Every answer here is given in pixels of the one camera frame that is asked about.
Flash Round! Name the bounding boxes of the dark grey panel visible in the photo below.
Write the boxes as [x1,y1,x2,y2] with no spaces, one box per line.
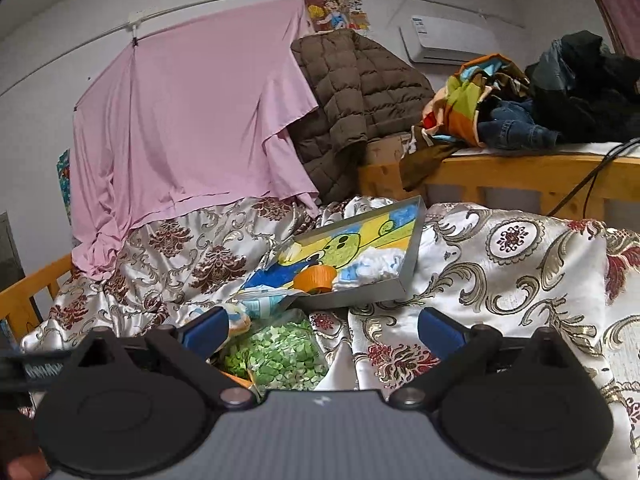
[0,212,26,301]

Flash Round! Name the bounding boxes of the wooden bed frame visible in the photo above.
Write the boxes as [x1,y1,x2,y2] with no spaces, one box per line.
[357,152,640,221]

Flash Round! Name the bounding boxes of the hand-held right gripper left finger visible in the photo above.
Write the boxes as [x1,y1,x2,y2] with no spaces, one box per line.
[65,306,255,409]

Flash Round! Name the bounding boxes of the small wall picture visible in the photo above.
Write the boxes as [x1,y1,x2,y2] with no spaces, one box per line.
[56,149,74,226]

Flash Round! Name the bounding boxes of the olive brown cloth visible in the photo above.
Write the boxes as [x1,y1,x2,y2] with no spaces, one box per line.
[400,125,466,193]

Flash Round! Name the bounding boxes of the brown puffer jacket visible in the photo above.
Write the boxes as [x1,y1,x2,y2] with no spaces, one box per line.
[290,29,436,206]

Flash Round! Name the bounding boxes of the orange tape roll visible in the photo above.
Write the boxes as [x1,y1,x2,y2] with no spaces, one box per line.
[292,265,338,295]

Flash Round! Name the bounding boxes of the pink bed sheet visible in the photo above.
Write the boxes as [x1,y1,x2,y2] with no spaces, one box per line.
[70,0,321,281]

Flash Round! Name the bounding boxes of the black cable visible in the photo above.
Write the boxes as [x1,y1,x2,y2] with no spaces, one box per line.
[545,140,640,217]

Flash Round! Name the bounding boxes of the light blue packet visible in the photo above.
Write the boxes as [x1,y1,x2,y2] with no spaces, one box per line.
[234,285,301,318]

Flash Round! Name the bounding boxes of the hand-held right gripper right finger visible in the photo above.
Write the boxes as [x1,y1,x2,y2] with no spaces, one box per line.
[390,306,583,409]

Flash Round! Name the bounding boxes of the person's left hand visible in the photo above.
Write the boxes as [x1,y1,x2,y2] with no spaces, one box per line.
[4,454,52,480]

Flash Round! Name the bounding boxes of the floral satin quilt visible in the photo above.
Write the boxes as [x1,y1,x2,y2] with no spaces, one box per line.
[20,195,640,480]

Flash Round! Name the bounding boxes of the blue denim jeans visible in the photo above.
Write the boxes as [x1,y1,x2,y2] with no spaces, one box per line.
[477,100,561,151]

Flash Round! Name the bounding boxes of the dark jacket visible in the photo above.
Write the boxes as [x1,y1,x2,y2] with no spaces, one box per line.
[525,30,640,143]

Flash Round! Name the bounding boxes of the bag of green pieces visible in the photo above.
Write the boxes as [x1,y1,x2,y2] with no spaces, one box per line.
[217,307,331,393]

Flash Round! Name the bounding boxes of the wooden bed rail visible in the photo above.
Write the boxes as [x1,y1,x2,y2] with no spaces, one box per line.
[0,252,76,346]

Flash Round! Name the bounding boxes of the colourful wall poster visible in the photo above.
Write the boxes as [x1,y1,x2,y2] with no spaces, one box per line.
[297,0,371,33]

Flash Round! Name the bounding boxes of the cardboard box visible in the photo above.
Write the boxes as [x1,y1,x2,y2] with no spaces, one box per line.
[365,132,416,166]

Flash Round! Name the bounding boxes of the white air conditioner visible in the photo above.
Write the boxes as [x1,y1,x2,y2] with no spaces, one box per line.
[399,14,501,66]

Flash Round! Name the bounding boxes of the pink curtain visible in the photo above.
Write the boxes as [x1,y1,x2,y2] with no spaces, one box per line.
[587,0,640,61]

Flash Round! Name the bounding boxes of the thin wall wire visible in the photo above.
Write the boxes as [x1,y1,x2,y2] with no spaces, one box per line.
[0,0,526,98]

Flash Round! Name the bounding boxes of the grey box with cartoon picture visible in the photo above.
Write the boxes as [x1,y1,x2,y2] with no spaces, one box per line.
[240,195,427,311]

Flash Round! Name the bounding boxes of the colourful patchwork blanket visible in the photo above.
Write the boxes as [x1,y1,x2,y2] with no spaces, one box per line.
[420,54,531,148]

